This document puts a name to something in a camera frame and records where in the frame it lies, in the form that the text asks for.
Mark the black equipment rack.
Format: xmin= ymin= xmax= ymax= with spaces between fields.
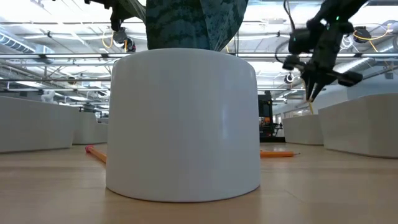
xmin=257 ymin=90 xmax=284 ymax=143

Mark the white robot figure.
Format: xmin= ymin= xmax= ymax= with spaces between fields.
xmin=40 ymin=90 xmax=59 ymax=106

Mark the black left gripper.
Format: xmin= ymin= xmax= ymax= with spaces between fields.
xmin=83 ymin=0 xmax=124 ymax=32

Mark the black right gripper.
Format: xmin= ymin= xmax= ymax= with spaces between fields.
xmin=282 ymin=17 xmax=364 ymax=103

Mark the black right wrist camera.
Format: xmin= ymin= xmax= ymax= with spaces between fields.
xmin=288 ymin=27 xmax=320 ymax=56

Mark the grey plastic bin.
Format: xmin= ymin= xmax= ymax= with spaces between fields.
xmin=317 ymin=93 xmax=398 ymax=159
xmin=0 ymin=95 xmax=75 ymax=154
xmin=282 ymin=114 xmax=325 ymax=146

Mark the orange wooden pencil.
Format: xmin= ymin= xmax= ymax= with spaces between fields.
xmin=259 ymin=150 xmax=300 ymax=159
xmin=85 ymin=144 xmax=108 ymax=164

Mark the silver ventilation duct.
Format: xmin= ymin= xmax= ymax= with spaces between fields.
xmin=334 ymin=46 xmax=398 ymax=88

